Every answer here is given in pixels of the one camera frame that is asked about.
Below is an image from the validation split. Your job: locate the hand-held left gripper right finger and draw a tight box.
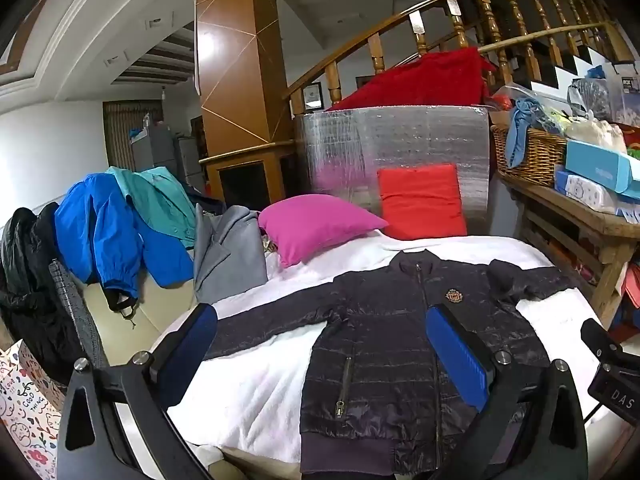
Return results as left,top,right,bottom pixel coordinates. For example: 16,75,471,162
424,303,590,480

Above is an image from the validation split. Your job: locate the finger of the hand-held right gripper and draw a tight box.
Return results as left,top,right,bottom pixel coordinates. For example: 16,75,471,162
581,318,625,363

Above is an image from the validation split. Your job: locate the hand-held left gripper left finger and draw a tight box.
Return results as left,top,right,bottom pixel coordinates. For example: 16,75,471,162
56,302,219,480

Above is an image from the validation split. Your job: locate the black puffer jacket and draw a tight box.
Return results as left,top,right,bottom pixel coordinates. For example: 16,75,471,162
202,249,576,476

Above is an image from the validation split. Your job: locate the beige sofa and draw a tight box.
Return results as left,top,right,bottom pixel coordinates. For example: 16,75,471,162
80,275,201,361

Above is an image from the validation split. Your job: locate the white blanket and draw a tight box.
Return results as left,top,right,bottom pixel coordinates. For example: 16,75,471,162
165,230,631,466

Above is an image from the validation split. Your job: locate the grey coat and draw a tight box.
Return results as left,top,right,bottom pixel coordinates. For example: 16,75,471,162
192,204,268,306

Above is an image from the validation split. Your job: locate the wooden table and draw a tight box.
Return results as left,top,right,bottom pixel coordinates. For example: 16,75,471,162
497,170,640,331

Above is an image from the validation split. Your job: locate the grey checked garment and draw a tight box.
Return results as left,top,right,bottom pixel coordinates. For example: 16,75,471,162
48,259,108,368

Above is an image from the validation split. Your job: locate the blue jacket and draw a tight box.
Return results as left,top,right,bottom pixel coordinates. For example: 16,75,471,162
54,172,195,311

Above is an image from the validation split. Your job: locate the white printed box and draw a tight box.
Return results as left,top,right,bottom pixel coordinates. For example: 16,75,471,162
554,170,631,216

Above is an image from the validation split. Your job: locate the teal jacket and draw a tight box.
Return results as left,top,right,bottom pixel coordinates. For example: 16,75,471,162
106,166,198,251

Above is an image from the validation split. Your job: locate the red pillow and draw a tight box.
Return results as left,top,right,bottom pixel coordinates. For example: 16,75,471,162
376,164,468,241

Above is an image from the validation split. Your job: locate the pink pillow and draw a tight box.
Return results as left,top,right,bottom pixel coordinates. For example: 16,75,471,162
257,194,390,269

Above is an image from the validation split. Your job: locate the blue cardboard box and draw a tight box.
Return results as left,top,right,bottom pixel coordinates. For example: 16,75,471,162
565,139,640,196

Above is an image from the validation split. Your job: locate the black shiny jacket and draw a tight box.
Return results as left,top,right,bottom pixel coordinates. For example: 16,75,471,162
0,202,83,386

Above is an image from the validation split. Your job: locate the patterned gift bag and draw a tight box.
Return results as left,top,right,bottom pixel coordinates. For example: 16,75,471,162
0,339,68,480

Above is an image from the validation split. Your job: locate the wicker basket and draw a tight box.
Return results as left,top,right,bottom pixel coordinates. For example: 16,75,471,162
491,124,568,186

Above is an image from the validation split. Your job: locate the grey refrigerator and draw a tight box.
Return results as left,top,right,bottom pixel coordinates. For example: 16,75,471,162
131,122,178,181

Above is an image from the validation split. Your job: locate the white plastic bag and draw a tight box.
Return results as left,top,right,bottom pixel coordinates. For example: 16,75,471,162
567,115,628,153

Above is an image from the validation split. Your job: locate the brown curtain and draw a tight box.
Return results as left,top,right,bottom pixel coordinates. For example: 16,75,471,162
102,100,165,173

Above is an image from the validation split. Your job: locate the blue cloth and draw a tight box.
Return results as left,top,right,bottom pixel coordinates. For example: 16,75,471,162
505,97,551,168

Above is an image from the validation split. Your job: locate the silver foil board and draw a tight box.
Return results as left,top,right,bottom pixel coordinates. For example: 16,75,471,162
292,105,493,236

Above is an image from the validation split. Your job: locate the grey plastic bag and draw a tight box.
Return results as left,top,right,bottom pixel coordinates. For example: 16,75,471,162
567,77,611,118

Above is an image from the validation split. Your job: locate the framed picture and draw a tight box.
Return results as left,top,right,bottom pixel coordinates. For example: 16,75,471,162
302,82,323,112

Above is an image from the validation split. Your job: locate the red fluffy blanket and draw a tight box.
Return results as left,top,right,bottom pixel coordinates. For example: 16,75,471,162
325,46,496,111

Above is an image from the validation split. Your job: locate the wooden column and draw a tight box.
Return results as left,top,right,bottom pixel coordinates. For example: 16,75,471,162
195,0,296,211

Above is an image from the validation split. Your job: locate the wooden stair railing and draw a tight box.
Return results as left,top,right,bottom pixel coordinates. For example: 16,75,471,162
285,0,631,116

